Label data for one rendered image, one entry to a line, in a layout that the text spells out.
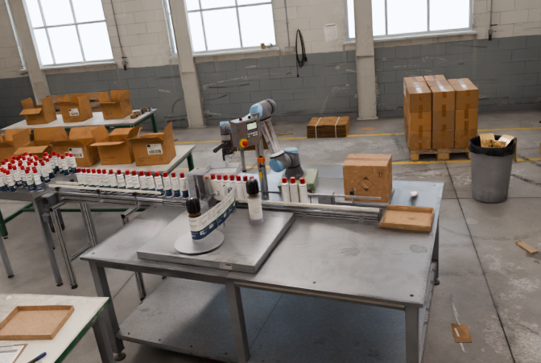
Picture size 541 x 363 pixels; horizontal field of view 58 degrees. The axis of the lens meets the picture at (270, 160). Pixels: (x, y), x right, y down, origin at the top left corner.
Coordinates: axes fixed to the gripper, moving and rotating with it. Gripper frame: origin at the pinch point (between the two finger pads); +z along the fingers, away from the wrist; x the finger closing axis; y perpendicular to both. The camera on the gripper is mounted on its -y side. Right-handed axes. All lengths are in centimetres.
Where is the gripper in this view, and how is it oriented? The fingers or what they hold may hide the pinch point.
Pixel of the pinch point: (225, 164)
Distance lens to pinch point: 401.1
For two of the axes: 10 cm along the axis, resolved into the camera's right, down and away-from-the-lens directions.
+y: 9.8, -0.6, -1.7
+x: 1.6, -1.1, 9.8
